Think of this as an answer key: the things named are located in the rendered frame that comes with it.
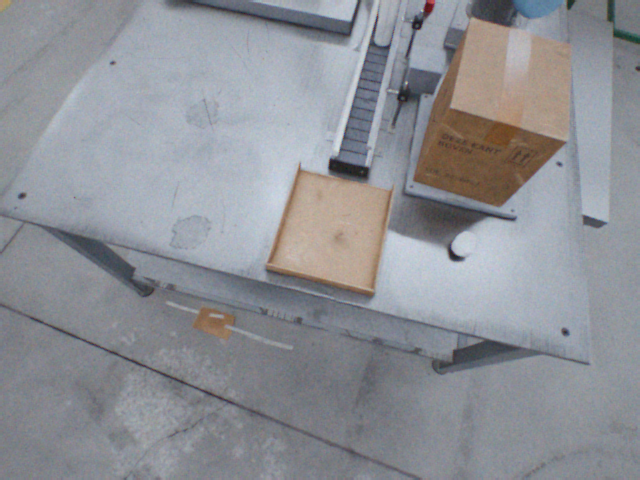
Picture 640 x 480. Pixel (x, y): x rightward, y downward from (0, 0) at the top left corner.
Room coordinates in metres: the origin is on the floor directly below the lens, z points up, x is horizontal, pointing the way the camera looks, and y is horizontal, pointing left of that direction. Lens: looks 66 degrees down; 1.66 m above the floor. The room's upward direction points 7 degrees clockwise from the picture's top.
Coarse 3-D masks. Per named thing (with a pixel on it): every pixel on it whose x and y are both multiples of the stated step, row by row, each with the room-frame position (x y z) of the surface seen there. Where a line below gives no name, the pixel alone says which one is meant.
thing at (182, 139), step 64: (448, 0) 1.40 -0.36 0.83; (128, 64) 0.88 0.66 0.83; (192, 64) 0.91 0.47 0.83; (256, 64) 0.95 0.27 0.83; (320, 64) 0.98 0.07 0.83; (448, 64) 1.06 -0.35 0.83; (64, 128) 0.61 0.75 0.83; (128, 128) 0.64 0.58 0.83; (192, 128) 0.67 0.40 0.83; (256, 128) 0.69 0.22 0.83; (320, 128) 0.72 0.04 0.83; (384, 128) 0.75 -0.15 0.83; (0, 192) 0.39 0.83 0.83; (64, 192) 0.41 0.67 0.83; (128, 192) 0.44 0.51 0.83; (192, 192) 0.46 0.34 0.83; (256, 192) 0.49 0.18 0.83; (576, 192) 0.62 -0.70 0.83; (192, 256) 0.29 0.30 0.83; (256, 256) 0.31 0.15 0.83; (384, 256) 0.35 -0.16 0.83; (448, 256) 0.37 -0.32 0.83; (512, 256) 0.39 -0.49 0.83; (576, 256) 0.42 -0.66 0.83; (448, 320) 0.21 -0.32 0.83; (512, 320) 0.23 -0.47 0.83; (576, 320) 0.25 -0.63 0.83
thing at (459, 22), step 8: (464, 0) 1.31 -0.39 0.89; (472, 0) 1.31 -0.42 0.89; (456, 8) 1.30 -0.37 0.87; (464, 8) 1.26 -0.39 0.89; (456, 16) 1.21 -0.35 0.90; (464, 16) 1.22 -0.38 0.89; (472, 16) 1.22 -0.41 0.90; (520, 16) 1.25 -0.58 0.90; (456, 24) 1.17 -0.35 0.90; (464, 24) 1.17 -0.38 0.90; (520, 24) 1.21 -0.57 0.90; (448, 32) 1.18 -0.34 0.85; (456, 32) 1.14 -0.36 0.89; (448, 40) 1.15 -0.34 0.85; (456, 40) 1.14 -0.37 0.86; (456, 48) 1.14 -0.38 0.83
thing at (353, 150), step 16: (368, 48) 1.02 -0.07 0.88; (384, 48) 1.03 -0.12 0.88; (368, 64) 0.95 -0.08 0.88; (384, 64) 0.96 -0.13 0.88; (368, 80) 0.88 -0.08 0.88; (368, 96) 0.82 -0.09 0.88; (352, 112) 0.75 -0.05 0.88; (368, 112) 0.76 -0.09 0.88; (352, 128) 0.70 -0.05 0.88; (368, 128) 0.70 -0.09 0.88; (352, 144) 0.64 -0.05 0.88; (336, 160) 0.58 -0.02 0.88; (352, 160) 0.59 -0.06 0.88
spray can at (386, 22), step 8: (384, 0) 1.04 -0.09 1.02; (392, 0) 1.03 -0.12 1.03; (400, 0) 1.05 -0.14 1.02; (384, 8) 1.04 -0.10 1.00; (392, 8) 1.03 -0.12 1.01; (384, 16) 1.04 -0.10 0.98; (392, 16) 1.04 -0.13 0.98; (384, 24) 1.03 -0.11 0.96; (392, 24) 1.04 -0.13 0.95; (376, 32) 1.05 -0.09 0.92; (384, 32) 1.03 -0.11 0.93; (392, 32) 1.05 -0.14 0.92; (376, 40) 1.04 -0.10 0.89; (384, 40) 1.03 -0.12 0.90
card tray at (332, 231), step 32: (320, 192) 0.51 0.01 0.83; (352, 192) 0.52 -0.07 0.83; (384, 192) 0.53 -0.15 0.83; (288, 224) 0.40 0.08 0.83; (320, 224) 0.41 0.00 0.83; (352, 224) 0.43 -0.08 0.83; (384, 224) 0.44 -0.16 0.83; (288, 256) 0.32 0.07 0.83; (320, 256) 0.33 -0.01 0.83; (352, 256) 0.34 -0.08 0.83; (352, 288) 0.25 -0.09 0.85
